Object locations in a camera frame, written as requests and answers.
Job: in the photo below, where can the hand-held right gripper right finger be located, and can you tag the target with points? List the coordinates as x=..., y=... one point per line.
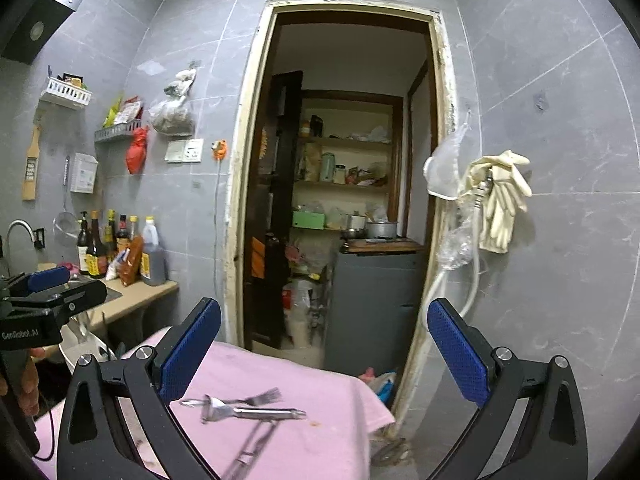
x=457, y=345

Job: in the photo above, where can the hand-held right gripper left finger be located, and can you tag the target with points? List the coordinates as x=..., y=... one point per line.
x=192, y=345

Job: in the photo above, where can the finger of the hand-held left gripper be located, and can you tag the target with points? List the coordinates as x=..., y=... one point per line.
x=75, y=300
x=47, y=279

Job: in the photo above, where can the white plastic utensil holder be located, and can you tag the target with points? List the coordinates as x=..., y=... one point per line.
x=95, y=350

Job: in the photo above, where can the metal peeler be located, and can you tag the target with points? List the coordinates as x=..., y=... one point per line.
x=260, y=413

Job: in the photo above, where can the person's left hand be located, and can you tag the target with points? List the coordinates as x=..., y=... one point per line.
x=30, y=385

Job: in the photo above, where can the pink sponge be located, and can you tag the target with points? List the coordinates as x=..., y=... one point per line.
x=67, y=266

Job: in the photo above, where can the dark sauce bottle yellow label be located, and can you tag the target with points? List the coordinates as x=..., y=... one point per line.
x=97, y=260

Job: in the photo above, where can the metal strainer ladle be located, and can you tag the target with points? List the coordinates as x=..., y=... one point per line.
x=67, y=225

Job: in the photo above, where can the metal faucet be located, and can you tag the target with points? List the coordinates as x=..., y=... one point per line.
x=20, y=224

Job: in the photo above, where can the beige kitchen counter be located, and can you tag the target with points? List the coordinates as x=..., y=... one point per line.
x=145, y=300

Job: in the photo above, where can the orange red seasoning packet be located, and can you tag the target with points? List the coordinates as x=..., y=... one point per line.
x=131, y=262

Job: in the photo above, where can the grey cabinet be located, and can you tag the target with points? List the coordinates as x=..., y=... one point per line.
x=375, y=310

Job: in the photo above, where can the small sauce bottle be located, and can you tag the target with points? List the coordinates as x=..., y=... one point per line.
x=133, y=227

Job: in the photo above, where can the clear plastic bag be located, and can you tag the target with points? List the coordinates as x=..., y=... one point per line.
x=452, y=250

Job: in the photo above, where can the wooden grater board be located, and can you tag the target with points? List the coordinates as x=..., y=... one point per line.
x=31, y=170

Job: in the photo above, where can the plastic bottles on floor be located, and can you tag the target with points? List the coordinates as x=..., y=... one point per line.
x=300, y=315

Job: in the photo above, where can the metal pot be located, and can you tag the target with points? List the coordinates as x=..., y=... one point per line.
x=382, y=230

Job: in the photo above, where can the cream rubber gloves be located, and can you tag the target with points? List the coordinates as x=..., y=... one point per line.
x=500, y=210

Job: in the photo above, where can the pink tablecloth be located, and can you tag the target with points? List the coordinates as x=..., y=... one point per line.
x=310, y=440

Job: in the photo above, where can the small metal pan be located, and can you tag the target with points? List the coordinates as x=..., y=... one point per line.
x=352, y=234

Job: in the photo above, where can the red plastic bag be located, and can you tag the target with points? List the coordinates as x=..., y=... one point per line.
x=136, y=152

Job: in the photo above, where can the metal cup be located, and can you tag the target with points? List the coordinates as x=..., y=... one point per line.
x=356, y=221

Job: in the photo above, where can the green box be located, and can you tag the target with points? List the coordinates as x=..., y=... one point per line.
x=308, y=220

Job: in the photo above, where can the green yellow seasoning packet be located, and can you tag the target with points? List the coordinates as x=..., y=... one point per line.
x=112, y=115

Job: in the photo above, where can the dark wooden door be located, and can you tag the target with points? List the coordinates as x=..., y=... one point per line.
x=270, y=185

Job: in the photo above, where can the red seasoning packets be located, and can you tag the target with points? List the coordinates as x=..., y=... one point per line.
x=131, y=110

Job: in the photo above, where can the small printed box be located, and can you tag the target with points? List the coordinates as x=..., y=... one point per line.
x=72, y=80

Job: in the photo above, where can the clear bag of dried goods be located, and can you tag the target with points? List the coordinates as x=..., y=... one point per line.
x=172, y=117

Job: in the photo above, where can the pale green jar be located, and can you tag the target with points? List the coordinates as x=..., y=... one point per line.
x=328, y=167

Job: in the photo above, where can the wooden shelf unit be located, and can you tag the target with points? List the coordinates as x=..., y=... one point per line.
x=350, y=142

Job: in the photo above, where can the black range hood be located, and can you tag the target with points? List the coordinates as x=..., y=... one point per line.
x=35, y=20

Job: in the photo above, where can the black wall plug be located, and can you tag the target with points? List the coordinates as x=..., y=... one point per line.
x=38, y=239

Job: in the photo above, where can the white wall box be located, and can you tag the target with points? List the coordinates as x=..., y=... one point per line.
x=84, y=174

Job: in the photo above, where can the grey wall rack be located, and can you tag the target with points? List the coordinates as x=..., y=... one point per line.
x=117, y=131

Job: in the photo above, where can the worn door frame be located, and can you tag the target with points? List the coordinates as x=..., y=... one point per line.
x=240, y=185

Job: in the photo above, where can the white wall socket panel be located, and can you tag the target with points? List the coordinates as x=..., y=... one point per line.
x=184, y=151

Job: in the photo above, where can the white wall basket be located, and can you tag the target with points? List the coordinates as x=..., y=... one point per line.
x=65, y=95

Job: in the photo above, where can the orange wall hook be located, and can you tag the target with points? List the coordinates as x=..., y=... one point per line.
x=220, y=150

